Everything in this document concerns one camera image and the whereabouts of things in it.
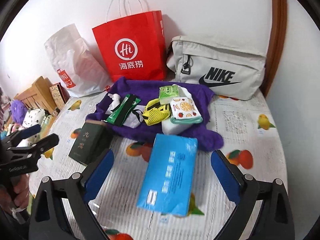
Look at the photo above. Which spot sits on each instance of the white sponge block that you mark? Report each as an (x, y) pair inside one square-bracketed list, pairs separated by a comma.
[(169, 128)]

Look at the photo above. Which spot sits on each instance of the green sachet packet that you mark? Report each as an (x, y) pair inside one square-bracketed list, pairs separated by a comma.
[(122, 111)]

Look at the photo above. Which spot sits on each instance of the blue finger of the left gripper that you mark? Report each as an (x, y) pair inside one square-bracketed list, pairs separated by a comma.
[(41, 146)]

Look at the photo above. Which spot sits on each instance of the blue tissue pack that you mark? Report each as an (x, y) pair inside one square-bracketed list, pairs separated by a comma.
[(167, 184)]

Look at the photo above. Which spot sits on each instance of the dark green tea box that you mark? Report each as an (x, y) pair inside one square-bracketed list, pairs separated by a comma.
[(93, 139)]

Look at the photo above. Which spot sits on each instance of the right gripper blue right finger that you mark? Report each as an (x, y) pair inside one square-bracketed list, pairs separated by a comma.
[(229, 176)]

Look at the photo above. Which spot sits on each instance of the fruit print small pouch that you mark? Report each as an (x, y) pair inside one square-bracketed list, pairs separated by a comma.
[(184, 111)]

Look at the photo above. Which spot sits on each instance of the white rubber glove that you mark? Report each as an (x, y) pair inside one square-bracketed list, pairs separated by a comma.
[(135, 117)]

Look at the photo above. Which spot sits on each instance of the grey Nike bag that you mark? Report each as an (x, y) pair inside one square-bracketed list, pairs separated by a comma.
[(226, 70)]

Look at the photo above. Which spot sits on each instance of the white spotted plush toy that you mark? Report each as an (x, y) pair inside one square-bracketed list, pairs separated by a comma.
[(34, 117)]

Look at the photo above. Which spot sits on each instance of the red paper shopping bag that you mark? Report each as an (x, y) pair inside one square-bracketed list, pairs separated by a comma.
[(133, 46)]

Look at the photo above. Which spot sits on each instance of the wooden door frame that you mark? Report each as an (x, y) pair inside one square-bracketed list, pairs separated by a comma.
[(276, 43)]

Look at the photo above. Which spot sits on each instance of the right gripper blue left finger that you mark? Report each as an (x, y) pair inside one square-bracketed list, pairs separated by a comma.
[(95, 174)]

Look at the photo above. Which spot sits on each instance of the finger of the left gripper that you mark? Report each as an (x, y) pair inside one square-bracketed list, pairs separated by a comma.
[(16, 137)]

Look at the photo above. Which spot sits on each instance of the white Miniso plastic bag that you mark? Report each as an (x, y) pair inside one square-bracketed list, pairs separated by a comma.
[(80, 73)]

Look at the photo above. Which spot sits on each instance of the person's left hand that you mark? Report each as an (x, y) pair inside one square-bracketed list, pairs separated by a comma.
[(22, 191)]

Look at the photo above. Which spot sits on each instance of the white knotted cloth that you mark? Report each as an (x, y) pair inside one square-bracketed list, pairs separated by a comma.
[(114, 104)]

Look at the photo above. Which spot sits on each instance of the yellow mesh pouch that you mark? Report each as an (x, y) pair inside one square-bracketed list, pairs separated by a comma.
[(154, 112)]

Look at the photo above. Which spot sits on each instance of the purple towel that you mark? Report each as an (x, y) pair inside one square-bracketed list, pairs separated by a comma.
[(148, 90)]

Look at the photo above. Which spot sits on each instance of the wooden bed headboard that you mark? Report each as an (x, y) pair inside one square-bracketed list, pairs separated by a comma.
[(39, 95)]

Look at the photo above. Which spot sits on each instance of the green wet wipes pack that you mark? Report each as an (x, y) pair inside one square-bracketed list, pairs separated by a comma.
[(167, 93)]

